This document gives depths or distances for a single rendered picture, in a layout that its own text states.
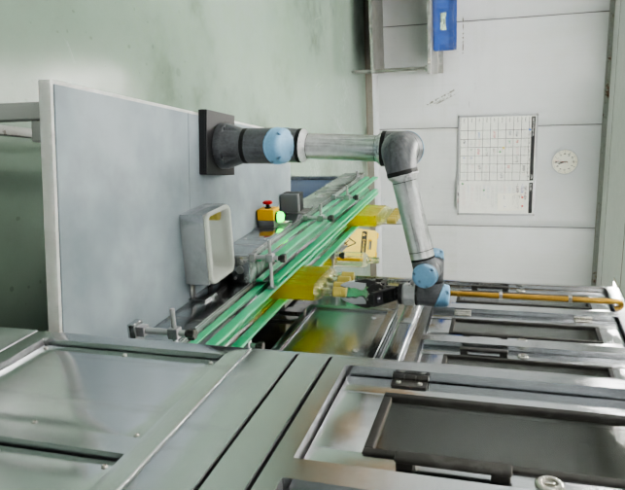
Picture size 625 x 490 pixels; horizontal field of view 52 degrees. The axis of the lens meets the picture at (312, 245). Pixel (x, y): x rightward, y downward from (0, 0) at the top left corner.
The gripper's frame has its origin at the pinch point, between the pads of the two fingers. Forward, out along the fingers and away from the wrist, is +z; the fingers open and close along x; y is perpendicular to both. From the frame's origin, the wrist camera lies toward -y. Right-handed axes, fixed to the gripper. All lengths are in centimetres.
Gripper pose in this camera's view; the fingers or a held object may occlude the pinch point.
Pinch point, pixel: (343, 292)
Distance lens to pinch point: 218.3
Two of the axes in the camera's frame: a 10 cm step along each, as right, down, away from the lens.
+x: -0.2, -9.9, -1.7
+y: 2.9, -1.7, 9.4
